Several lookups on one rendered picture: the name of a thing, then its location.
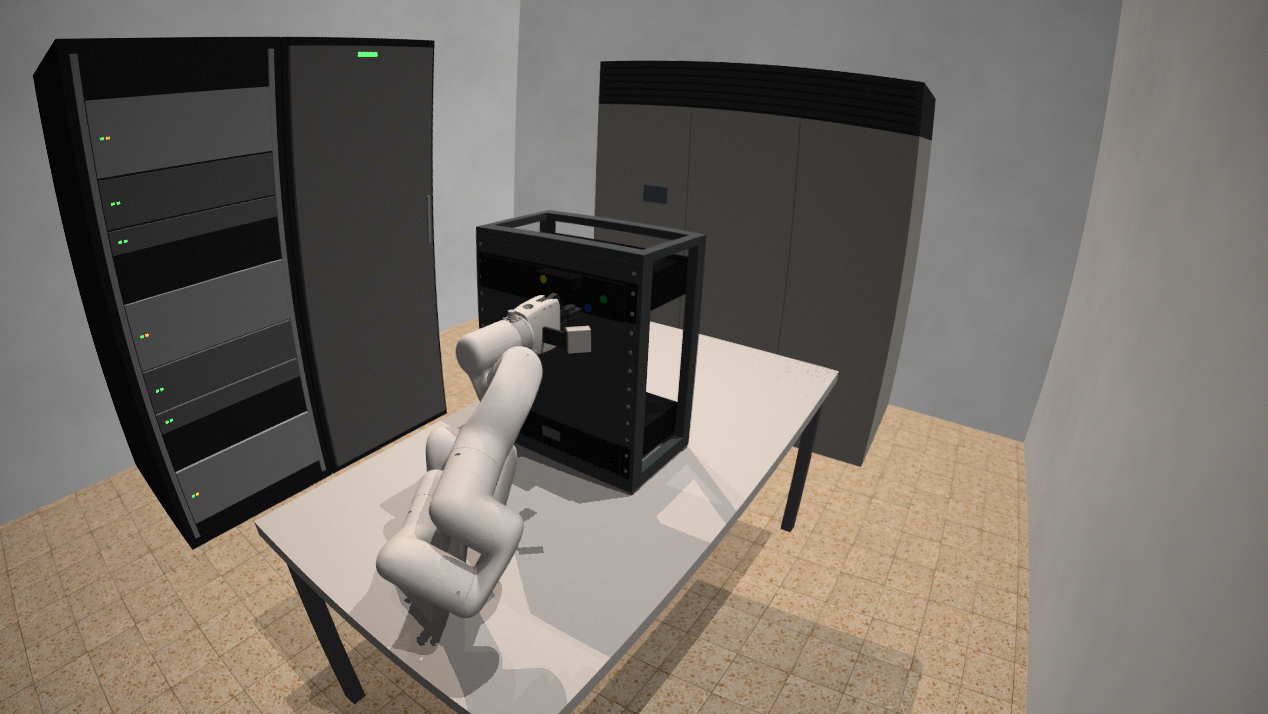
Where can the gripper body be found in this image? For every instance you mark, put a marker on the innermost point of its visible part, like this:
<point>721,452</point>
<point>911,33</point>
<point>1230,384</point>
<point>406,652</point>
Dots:
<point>536,315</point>

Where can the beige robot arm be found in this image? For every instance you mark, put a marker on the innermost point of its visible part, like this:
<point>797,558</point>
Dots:
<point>463,505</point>

